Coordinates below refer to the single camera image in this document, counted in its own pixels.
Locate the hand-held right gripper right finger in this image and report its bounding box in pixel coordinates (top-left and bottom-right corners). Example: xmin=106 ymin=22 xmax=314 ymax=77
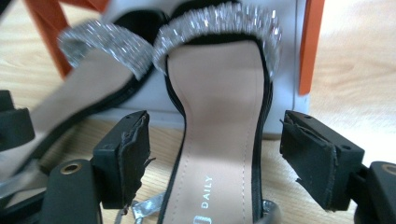
xmin=279 ymin=110 xmax=365 ymax=212

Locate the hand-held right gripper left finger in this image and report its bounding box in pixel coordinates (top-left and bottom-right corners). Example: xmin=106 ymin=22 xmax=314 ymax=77
xmin=92 ymin=110 xmax=150 ymax=210

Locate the grey two-tier shoe rack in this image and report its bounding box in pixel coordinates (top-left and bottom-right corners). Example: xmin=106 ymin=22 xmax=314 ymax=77
xmin=24 ymin=0 xmax=326 ymax=139

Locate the black glitter-strap high-heel sandal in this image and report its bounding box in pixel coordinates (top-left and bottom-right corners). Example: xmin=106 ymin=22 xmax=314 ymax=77
xmin=115 ymin=1 xmax=283 ymax=224
xmin=0 ymin=8 xmax=169 ymax=200

